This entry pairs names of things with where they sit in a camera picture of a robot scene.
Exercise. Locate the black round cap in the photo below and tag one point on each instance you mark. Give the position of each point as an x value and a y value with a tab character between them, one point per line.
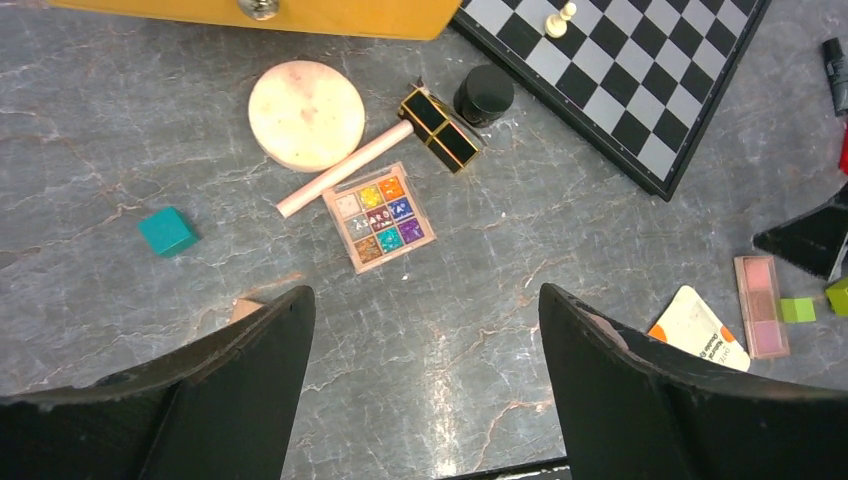
484	96

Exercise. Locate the small wooden cube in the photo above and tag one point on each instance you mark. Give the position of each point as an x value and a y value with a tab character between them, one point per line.
243	307

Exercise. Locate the black tube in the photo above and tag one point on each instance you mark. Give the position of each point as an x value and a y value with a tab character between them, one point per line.
835	64

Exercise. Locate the red letter D toy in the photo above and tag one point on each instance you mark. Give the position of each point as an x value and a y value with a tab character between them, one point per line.
843	159

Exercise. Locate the yellow drawer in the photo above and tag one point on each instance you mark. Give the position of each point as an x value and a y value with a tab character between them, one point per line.
394	19

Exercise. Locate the pink lip pencil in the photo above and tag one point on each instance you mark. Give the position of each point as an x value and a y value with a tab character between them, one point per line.
345	168

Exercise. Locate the small green cube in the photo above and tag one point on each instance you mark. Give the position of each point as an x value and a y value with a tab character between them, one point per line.
797	310

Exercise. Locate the round pink compact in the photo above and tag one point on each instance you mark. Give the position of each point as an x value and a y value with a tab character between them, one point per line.
306	115

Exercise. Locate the colourful eyeshadow palette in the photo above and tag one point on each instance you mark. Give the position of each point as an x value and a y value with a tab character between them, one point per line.
378	217

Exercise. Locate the green lego brick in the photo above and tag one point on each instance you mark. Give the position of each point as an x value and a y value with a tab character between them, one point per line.
837	295

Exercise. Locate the pink brown blush palette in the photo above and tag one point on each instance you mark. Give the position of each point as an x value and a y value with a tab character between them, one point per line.
758	292

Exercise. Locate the black gold lipstick case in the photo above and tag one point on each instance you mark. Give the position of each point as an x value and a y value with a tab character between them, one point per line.
440	132

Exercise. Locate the white orange sachet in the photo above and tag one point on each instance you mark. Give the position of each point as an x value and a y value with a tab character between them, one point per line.
690	325

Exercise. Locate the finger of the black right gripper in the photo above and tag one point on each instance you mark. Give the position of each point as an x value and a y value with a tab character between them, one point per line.
815	242

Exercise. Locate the small teal cube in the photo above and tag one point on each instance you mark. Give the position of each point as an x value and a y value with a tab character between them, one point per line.
168	232

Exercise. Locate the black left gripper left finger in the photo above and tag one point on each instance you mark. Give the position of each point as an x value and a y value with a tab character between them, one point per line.
230	398

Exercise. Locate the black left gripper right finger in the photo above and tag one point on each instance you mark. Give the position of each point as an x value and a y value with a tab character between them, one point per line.
619	398

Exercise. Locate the black grey chessboard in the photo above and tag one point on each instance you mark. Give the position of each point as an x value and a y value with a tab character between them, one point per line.
640	80

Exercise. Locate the small chess pawn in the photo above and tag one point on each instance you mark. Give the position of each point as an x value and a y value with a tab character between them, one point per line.
556	25

